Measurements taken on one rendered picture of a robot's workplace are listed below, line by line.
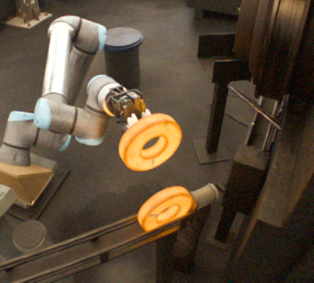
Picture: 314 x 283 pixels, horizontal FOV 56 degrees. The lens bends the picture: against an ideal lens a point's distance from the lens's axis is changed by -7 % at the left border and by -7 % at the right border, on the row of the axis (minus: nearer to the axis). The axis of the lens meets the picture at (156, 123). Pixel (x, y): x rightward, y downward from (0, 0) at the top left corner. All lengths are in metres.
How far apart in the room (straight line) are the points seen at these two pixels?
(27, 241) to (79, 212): 0.68
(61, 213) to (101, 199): 0.23
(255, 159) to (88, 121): 0.51
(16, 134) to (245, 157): 1.17
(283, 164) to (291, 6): 0.38
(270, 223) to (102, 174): 1.32
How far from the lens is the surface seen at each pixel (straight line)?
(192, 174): 1.87
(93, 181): 1.86
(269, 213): 0.73
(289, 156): 0.85
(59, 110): 0.97
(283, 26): 0.72
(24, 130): 1.68
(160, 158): 0.80
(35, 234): 1.13
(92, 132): 1.00
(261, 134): 1.20
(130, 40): 2.21
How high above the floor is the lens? 1.46
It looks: 43 degrees down
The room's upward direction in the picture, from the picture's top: straight up
